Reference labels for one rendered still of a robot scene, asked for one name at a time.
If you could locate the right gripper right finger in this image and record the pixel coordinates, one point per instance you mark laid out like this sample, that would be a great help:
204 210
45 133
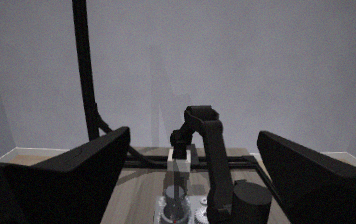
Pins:
314 188

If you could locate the grey gear with red arrow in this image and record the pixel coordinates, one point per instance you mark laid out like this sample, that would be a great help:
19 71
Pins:
200 215

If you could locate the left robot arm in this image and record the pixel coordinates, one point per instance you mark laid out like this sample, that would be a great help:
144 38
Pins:
249 203

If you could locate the large grey gear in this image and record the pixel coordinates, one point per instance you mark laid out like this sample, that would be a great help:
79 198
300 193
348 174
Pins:
174 191

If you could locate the grey steel washer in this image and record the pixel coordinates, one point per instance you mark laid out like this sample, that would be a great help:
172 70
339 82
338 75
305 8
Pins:
203 200

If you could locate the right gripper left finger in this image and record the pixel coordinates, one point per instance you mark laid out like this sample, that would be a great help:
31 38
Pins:
71 188

